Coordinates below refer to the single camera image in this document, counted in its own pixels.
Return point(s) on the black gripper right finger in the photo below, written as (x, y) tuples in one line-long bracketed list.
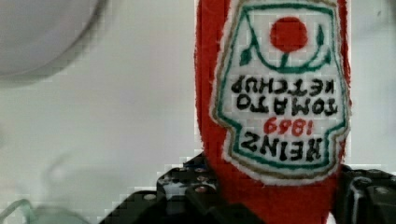
[(365, 197)]

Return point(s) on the red plush ketchup bottle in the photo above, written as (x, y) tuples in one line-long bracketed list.
[(273, 103)]

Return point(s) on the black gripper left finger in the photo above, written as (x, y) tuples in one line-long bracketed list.
[(189, 194)]

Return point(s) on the light purple plate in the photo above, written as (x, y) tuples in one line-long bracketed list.
[(40, 38)]

